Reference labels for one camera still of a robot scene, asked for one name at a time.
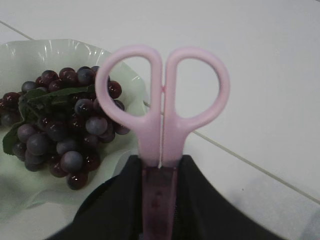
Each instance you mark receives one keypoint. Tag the purple grape bunch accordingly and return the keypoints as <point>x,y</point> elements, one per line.
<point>56,122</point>

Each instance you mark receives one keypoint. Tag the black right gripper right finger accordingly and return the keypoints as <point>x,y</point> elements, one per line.
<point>202,213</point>

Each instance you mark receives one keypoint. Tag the green wavy glass plate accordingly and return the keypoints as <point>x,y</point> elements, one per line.
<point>20,189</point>

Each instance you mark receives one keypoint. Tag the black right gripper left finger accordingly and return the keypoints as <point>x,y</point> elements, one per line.
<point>113,211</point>

